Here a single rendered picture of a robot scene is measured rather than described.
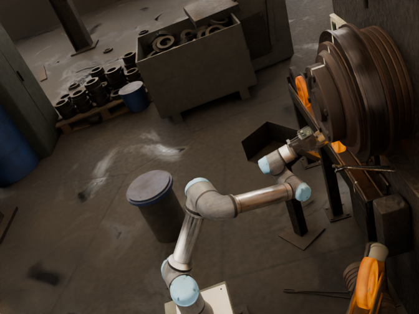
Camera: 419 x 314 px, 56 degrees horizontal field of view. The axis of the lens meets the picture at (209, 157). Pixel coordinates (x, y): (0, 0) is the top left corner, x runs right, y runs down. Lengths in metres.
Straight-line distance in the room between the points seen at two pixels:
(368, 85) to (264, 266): 1.43
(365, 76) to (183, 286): 1.10
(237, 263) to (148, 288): 0.58
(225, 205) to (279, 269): 0.90
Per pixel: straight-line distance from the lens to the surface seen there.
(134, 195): 2.57
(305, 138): 1.73
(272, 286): 2.32
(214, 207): 1.56
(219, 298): 1.97
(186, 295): 1.74
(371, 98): 1.26
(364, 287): 1.33
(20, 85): 4.73
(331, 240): 2.45
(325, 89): 1.32
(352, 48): 1.31
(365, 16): 1.53
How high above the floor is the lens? 1.86
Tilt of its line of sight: 33 degrees down
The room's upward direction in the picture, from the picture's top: 22 degrees counter-clockwise
